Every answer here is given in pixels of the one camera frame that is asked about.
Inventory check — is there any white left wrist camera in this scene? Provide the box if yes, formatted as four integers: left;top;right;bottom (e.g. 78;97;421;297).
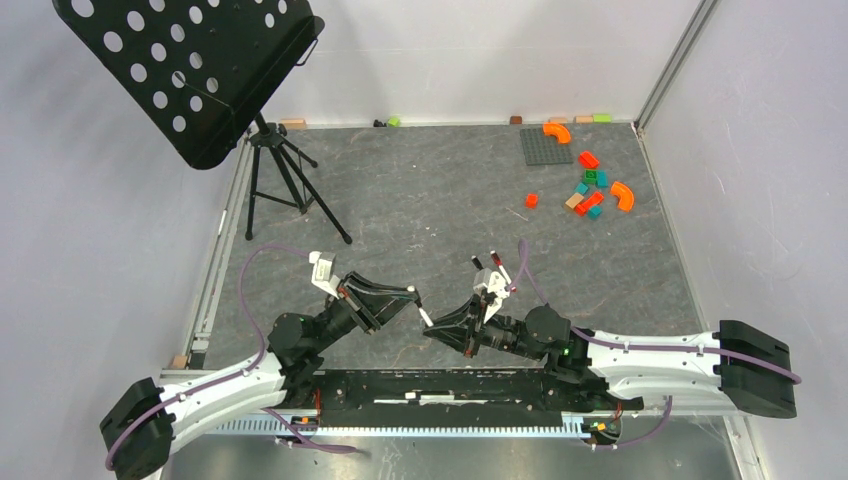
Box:
308;251;340;298

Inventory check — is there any orange curved block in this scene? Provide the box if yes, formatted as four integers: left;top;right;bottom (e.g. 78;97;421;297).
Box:
609;181;635;212
542;122;572;145

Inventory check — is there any orange curved block right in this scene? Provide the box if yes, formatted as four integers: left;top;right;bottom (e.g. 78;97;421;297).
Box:
609;181;635;212

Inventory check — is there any teal brick lower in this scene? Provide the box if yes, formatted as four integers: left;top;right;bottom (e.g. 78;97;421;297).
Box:
587;205;603;220

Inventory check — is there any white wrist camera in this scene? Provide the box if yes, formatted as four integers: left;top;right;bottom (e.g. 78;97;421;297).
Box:
308;251;340;298
473;268;511;323

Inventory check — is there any red brick upper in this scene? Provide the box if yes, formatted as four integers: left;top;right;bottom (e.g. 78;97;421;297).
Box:
578;151;600;170

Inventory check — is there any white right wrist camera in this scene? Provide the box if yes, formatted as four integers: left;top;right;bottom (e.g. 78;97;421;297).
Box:
473;268;511;323

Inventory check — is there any wooden block at wall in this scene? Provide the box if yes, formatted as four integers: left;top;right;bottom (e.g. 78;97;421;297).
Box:
279;118;308;130

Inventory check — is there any black perforated music stand desk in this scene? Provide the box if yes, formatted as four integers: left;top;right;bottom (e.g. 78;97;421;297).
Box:
53;1;325;170

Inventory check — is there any red long brick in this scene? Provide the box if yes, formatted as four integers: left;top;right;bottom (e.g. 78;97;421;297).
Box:
575;191;604;216

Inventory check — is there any white pen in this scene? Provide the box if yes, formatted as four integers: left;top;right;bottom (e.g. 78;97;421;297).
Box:
418;307;434;327
498;264;517;293

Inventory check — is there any green lego brick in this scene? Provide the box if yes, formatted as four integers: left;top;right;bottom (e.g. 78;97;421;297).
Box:
582;169;598;185

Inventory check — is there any lime green block right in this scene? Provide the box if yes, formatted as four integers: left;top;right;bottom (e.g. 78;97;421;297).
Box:
592;113;613;124

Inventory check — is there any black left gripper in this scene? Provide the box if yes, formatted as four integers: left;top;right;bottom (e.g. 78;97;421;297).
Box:
311;269;418;353

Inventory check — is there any small red cube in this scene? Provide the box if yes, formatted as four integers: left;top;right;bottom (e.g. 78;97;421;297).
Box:
525;193;539;209

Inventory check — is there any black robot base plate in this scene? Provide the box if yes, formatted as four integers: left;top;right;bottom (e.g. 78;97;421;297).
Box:
277;368;644;428

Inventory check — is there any teal brick right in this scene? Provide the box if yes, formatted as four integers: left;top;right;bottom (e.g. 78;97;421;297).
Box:
595;170;609;189

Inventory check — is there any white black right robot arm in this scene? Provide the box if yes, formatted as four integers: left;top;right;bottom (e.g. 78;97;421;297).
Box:
423;295;800;419

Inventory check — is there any orange curved block top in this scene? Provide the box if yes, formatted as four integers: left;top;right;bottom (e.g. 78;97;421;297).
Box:
542;122;572;145

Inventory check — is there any grey lego baseplate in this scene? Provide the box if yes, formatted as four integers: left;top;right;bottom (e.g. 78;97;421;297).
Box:
519;128;574;166

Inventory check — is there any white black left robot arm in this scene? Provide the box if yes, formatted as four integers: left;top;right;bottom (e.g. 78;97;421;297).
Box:
99;272;421;479

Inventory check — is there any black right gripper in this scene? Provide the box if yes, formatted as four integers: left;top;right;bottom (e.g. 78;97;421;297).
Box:
423;294;545;362

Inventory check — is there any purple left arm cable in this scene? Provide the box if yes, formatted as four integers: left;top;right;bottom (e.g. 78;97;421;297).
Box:
104;243;362;473

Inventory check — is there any black tripod stand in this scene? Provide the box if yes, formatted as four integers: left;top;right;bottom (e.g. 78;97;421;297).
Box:
244;113;353;245

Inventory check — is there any tan wooden block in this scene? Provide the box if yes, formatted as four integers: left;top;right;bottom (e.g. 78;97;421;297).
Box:
565;193;586;211

